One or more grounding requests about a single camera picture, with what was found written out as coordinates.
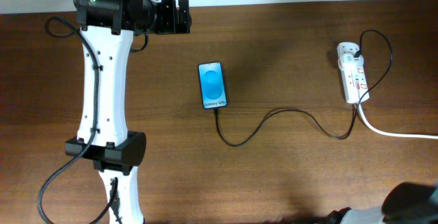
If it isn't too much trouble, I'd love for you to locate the blue Galaxy smartphone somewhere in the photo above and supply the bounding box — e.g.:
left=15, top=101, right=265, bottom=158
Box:
left=198, top=62, right=228, bottom=110

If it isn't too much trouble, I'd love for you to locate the black USB charging cable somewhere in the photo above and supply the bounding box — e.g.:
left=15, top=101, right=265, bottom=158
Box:
left=213, top=29, right=394, bottom=148

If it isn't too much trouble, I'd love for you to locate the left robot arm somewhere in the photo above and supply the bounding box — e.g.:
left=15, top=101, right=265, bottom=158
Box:
left=65, top=0, right=192, bottom=223

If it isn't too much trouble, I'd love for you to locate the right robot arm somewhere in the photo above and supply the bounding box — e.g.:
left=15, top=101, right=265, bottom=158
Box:
left=323, top=182, right=437, bottom=224

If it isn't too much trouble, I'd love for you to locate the white USB charger plug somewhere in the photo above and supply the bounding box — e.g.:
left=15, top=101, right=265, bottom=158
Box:
left=338, top=53, right=363, bottom=71

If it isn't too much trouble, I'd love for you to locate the white power strip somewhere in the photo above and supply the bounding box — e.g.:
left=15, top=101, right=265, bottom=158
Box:
left=337, top=42, right=370, bottom=104

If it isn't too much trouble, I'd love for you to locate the white power strip cord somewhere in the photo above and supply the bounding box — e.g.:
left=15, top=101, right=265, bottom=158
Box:
left=357, top=102, right=438, bottom=140

